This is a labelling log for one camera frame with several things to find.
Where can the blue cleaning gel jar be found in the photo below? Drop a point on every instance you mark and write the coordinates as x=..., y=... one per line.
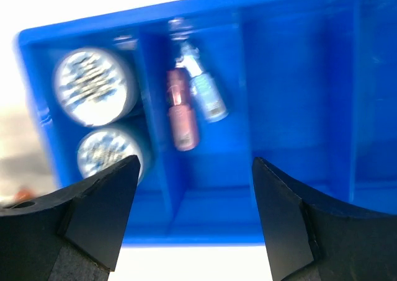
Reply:
x=108, y=145

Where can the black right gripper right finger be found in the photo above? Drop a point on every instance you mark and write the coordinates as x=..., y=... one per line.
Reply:
x=310, y=235

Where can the pink translucent case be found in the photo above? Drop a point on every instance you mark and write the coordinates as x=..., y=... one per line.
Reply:
x=181, y=113

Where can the blue plastic sorting bin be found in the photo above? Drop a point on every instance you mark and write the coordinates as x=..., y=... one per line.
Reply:
x=310, y=86

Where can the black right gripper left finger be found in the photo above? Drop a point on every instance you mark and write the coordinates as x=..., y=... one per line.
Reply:
x=74, y=233

